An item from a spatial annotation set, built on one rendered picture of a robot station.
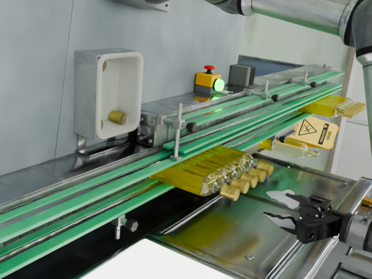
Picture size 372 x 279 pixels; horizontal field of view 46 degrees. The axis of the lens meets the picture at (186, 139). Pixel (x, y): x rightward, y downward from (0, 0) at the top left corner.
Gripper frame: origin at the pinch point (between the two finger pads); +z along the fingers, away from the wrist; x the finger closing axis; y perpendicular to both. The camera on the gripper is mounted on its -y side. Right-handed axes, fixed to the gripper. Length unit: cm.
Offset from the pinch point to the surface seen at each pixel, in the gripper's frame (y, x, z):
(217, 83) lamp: 41, 20, 41
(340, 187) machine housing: 68, -16, -4
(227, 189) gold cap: -1.3, 1.1, 11.5
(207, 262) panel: -15.7, -12.2, 7.4
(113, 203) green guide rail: -21.4, -3.3, 33.6
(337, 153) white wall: 596, -170, 113
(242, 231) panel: 4.4, -12.7, 7.8
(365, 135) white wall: 597, -133, 78
